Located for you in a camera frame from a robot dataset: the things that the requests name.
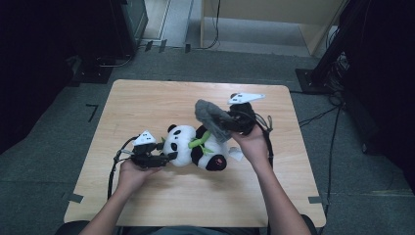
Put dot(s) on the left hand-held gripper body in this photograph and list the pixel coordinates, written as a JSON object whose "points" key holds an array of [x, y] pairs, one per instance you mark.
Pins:
{"points": [[145, 153]]}

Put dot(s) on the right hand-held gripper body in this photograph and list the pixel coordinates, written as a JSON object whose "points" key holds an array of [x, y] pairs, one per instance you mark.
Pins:
{"points": [[243, 117]]}

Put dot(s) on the grey fuzzy cloth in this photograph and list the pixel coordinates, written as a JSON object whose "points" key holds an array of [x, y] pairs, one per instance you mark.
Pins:
{"points": [[208, 114]]}

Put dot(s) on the panda plush toy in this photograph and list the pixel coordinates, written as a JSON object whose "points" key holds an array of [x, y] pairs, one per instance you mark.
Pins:
{"points": [[182, 143]]}

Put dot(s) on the person's left hand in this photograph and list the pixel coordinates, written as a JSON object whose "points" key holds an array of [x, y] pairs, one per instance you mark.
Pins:
{"points": [[133, 174]]}

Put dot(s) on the person's right hand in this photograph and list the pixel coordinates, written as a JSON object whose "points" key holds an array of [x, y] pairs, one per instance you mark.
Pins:
{"points": [[253, 147]]}

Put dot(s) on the black angled floor tape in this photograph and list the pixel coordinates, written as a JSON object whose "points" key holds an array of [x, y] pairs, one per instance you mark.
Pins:
{"points": [[94, 111]]}

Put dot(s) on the person's clothing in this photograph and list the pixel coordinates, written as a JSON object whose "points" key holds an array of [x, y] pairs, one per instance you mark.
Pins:
{"points": [[195, 231]]}

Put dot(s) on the grey floor tape piece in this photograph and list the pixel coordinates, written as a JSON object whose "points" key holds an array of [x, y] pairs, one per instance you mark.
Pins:
{"points": [[75, 197], [315, 199]]}

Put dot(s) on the black metal stand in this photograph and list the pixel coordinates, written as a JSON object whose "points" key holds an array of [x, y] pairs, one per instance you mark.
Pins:
{"points": [[326, 62]]}

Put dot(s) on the light wooden cabinet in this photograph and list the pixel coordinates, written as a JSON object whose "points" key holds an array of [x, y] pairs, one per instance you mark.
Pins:
{"points": [[261, 9]]}

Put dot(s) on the dark curtain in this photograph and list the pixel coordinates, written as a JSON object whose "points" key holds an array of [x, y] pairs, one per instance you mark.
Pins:
{"points": [[385, 81], [32, 65]]}

